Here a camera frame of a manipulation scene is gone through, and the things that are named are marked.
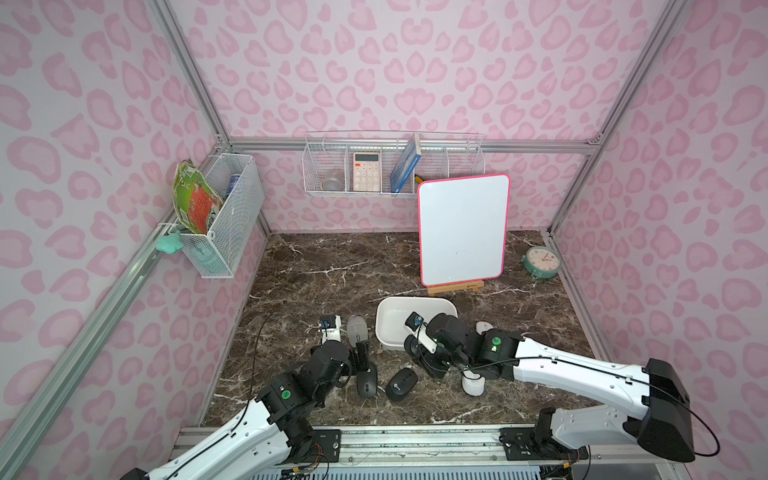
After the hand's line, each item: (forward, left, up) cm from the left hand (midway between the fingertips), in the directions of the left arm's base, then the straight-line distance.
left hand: (355, 340), depth 78 cm
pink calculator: (+49, -1, +17) cm, 52 cm away
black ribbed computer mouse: (-7, -3, -11) cm, 14 cm away
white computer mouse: (-8, -31, -10) cm, 34 cm away
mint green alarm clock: (+33, -63, -10) cm, 72 cm away
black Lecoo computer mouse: (-8, -12, -11) cm, 18 cm away
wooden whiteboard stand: (+22, -35, -8) cm, 42 cm away
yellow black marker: (+49, -18, +14) cm, 55 cm away
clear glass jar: (+46, +10, +14) cm, 49 cm away
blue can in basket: (+39, +37, +20) cm, 58 cm away
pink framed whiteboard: (+32, -31, +8) cm, 46 cm away
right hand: (-3, -17, 0) cm, 17 cm away
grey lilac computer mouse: (+8, +1, -10) cm, 13 cm away
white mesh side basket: (+14, +32, +19) cm, 39 cm away
